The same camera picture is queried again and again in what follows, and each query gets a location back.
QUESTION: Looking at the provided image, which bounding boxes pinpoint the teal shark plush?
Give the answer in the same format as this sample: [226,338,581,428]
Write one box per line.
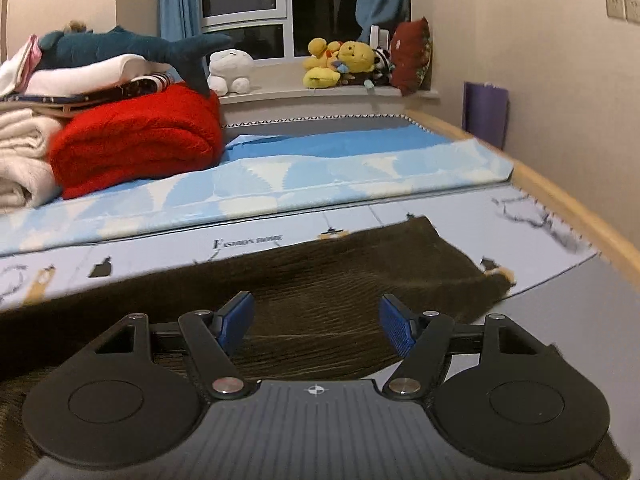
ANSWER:
[37,26,232,96]

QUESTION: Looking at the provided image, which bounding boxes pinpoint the blue patterned folded sheet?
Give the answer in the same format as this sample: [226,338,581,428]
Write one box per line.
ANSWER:
[1,124,513,256]

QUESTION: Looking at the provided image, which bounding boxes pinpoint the dark red cushion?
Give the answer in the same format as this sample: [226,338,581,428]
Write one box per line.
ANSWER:
[390,18,433,96]

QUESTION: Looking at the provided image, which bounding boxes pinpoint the white plush toy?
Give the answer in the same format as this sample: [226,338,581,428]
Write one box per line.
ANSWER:
[207,49,254,96]

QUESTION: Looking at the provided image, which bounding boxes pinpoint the red folded blanket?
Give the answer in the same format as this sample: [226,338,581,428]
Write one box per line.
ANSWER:
[49,84,224,200]

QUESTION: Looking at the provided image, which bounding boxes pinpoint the white window frame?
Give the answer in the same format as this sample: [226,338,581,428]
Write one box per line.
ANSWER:
[199,0,296,61]

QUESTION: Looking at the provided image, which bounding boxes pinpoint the yellow plush toys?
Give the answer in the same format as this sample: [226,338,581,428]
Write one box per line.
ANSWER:
[303,38,395,90]

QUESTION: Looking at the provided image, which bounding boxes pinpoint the white folded bedding stack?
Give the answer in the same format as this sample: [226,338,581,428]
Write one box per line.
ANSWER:
[1,36,174,117]

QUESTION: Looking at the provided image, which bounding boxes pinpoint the dark brown corduroy pants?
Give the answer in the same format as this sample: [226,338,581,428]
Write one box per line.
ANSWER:
[0,214,633,480]

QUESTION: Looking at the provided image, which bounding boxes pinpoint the wall power sockets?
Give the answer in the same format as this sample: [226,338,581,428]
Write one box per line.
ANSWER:
[605,0,640,25]

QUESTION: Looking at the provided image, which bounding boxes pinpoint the cream folded quilt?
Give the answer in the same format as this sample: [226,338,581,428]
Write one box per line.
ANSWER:
[0,108,65,214]

